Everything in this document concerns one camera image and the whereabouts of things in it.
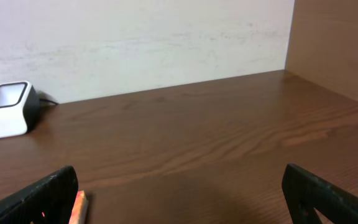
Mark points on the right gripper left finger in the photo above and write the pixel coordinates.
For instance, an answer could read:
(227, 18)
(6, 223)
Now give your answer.
(48, 200)

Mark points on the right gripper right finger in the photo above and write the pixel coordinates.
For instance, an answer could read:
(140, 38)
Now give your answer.
(306, 194)

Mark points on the wet wipes packet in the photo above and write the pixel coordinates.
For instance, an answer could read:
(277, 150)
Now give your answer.
(78, 213)

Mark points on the white barcode scanner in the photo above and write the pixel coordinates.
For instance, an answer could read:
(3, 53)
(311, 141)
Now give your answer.
(19, 108)

